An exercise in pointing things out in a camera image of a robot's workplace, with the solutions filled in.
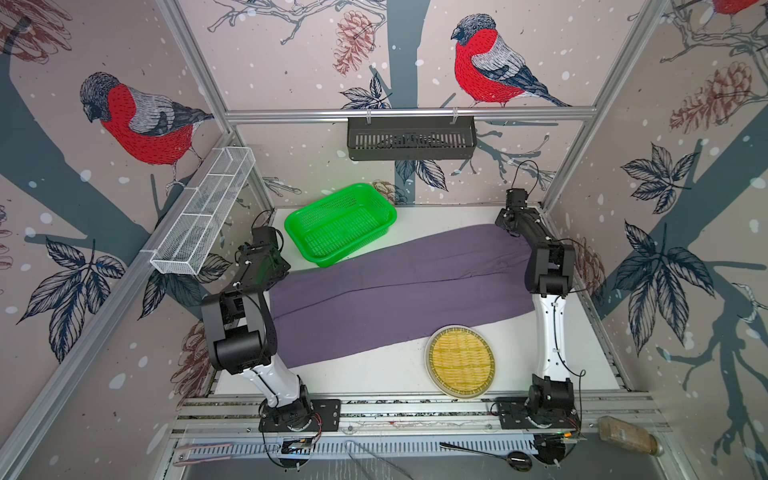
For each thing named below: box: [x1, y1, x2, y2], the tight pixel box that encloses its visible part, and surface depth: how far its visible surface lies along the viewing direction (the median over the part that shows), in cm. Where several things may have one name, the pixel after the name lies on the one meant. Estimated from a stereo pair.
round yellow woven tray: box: [424, 325, 496, 400], surface depth 83 cm
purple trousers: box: [271, 224, 535, 369], surface depth 99 cm
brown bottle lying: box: [597, 415, 664, 457], surface depth 68 cm
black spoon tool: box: [439, 442, 532, 472], surface depth 69 cm
